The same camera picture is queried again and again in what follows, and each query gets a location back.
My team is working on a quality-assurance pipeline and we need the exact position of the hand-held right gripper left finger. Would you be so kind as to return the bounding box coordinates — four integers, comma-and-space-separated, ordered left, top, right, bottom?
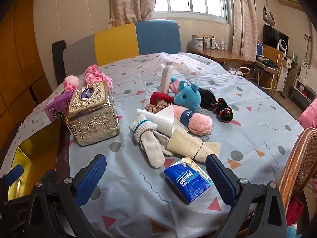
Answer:
25, 154, 107, 238

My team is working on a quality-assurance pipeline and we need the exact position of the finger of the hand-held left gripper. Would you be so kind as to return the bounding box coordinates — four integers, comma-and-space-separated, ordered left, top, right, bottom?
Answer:
4, 165, 24, 187

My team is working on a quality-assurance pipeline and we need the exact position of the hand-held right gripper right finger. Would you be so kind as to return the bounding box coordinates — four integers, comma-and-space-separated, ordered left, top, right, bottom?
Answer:
205, 154, 289, 238

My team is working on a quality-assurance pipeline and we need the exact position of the gold tin box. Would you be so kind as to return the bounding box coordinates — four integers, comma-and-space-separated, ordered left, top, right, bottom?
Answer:
7, 121, 63, 201

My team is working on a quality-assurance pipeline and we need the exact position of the blue tissue packet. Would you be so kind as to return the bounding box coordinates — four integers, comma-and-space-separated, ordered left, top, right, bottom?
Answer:
164, 155, 214, 205

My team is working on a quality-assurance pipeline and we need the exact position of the beige cloth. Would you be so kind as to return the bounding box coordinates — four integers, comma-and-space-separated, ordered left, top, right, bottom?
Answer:
166, 128, 221, 161

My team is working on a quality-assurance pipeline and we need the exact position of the pink towel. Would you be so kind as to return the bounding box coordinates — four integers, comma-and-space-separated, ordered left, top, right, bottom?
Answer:
171, 104, 213, 136

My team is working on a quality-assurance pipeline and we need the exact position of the white knit glove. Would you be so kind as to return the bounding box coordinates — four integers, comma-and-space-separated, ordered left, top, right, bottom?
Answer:
129, 114, 171, 168

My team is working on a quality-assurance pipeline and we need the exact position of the white waffle cloth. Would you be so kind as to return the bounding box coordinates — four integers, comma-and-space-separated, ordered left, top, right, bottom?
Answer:
137, 105, 189, 139

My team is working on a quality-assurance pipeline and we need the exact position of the blue plush toy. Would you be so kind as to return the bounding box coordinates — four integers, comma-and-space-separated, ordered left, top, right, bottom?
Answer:
170, 77, 201, 112

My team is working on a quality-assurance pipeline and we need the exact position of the brown scrunchie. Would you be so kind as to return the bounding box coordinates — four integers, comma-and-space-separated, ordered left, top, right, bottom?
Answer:
145, 101, 171, 113

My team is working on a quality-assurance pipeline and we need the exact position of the red plush toy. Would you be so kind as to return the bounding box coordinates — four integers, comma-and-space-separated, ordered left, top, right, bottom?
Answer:
149, 92, 176, 106

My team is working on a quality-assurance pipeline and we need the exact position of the cream cylindrical roll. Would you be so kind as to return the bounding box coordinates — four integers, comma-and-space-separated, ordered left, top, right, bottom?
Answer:
158, 66, 176, 95

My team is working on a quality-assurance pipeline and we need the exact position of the printed light blue tablecloth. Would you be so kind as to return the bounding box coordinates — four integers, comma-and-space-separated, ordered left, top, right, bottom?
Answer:
0, 52, 305, 238

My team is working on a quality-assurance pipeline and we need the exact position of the ornate gold tissue box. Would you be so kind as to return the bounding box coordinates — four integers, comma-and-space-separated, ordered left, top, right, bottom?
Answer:
65, 81, 120, 147

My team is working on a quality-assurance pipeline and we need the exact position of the wicker chair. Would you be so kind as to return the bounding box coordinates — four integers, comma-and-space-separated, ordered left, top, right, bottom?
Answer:
279, 128, 317, 214

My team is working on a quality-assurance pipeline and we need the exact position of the red bag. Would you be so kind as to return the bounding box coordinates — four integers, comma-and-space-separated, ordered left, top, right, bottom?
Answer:
287, 198, 305, 222

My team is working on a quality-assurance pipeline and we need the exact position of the pink spotted plush toy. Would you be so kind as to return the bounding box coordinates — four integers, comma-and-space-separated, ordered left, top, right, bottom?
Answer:
63, 64, 113, 93

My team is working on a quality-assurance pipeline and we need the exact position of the pink cloth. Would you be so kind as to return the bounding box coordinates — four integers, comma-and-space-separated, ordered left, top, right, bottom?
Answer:
297, 104, 317, 131

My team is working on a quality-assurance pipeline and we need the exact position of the wooden wardrobe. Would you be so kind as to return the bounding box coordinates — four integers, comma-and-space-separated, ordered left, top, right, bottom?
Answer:
0, 0, 53, 149

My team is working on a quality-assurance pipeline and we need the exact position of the clear plastic wrapper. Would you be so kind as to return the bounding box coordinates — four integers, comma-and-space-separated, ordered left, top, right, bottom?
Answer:
173, 63, 197, 77

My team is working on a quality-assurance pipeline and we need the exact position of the low storage shelf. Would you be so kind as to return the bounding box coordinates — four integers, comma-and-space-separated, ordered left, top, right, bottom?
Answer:
291, 78, 317, 109

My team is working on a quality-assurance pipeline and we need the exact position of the wooden desk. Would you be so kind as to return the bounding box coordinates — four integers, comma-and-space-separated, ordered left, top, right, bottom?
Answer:
188, 47, 253, 65

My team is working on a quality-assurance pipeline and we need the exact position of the wooden folding chair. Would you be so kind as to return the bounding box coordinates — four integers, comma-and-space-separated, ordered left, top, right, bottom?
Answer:
256, 44, 284, 95

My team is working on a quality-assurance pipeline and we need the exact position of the grey yellow blue chair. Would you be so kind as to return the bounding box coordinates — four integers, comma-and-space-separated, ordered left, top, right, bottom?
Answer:
52, 20, 182, 86

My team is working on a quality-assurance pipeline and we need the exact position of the gold white carton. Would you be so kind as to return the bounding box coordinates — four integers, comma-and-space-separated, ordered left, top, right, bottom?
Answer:
203, 35, 215, 49

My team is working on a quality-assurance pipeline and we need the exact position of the metal milk powder can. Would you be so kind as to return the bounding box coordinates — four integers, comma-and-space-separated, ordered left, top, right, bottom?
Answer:
192, 35, 204, 50

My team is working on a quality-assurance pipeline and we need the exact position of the black television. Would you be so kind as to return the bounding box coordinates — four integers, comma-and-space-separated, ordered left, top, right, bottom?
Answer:
263, 24, 289, 52

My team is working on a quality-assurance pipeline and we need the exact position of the patterned curtain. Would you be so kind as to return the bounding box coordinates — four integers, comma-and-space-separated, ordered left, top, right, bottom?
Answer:
230, 0, 258, 62
108, 0, 158, 29

